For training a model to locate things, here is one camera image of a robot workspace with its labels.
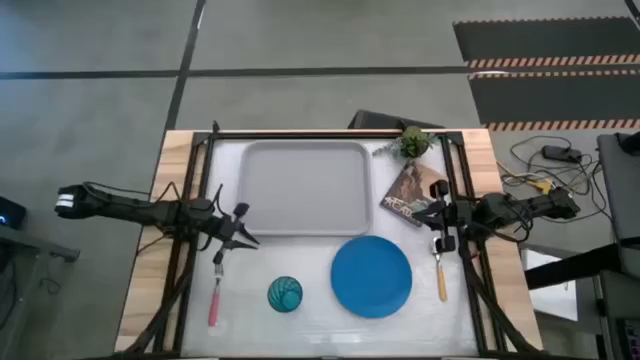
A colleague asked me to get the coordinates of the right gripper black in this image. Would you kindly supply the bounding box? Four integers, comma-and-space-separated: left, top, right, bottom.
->
411, 179, 476, 254

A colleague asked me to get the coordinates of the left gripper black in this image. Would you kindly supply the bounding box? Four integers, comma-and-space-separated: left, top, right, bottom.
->
199, 201, 261, 266

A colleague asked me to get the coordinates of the teal faceted plastic cup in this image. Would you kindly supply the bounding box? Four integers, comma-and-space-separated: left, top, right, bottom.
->
266, 275, 304, 314

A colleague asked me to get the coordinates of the orange-handled spoon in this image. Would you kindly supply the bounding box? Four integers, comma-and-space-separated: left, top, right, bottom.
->
431, 238, 449, 303

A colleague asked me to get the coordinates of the pink-handled fork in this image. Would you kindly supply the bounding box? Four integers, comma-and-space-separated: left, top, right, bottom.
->
207, 262, 224, 328

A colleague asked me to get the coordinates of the blue round plate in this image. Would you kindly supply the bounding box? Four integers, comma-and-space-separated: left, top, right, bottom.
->
329, 234, 414, 320

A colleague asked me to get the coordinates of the grey plastic tray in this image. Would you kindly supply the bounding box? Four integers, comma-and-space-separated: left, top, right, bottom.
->
235, 139, 374, 237

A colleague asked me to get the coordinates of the illustrated brown book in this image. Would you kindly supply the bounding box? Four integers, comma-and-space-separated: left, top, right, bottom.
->
378, 160, 450, 229

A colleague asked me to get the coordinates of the small green potted plant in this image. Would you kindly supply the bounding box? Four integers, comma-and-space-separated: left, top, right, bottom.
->
372, 124, 440, 160

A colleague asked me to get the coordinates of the glossy white table mat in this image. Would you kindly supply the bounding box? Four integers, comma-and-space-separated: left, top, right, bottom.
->
180, 137, 480, 357

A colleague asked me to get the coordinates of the black flat object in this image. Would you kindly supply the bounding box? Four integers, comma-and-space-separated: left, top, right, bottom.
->
348, 109, 445, 131

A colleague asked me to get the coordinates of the black power adapter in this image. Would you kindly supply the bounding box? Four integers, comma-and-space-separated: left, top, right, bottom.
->
542, 144, 583, 162

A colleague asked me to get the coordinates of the black diagonal beam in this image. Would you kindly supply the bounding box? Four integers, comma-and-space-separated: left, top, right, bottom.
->
523, 243, 624, 291

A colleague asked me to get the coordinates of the white panel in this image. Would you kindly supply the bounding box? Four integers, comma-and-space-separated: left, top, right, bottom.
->
519, 248, 580, 322

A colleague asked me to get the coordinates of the black hazard-striped floor mat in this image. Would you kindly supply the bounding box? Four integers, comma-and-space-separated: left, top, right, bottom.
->
452, 16, 640, 70
467, 69, 640, 132

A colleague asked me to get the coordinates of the grey desk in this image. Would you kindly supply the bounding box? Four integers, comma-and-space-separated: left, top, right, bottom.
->
597, 132, 640, 279

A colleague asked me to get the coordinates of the dark grey cabinet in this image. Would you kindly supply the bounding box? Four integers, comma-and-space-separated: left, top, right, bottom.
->
592, 269, 640, 360

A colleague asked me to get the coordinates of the grey side table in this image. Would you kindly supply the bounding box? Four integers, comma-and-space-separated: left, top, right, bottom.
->
0, 224, 81, 360

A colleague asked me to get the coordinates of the black object on desk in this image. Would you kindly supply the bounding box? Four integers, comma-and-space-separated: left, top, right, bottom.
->
615, 129, 640, 156

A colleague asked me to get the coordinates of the black device with blue light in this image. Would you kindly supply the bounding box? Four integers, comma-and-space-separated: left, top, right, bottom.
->
0, 195, 27, 231

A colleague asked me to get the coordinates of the yellow cable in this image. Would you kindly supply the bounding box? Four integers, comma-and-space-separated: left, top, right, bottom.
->
499, 172, 554, 195

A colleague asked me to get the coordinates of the black aluminium table frame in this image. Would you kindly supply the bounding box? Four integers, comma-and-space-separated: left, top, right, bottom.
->
117, 119, 551, 360

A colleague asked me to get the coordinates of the black cable tangle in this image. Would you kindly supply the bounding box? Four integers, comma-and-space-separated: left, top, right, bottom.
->
497, 135, 616, 224

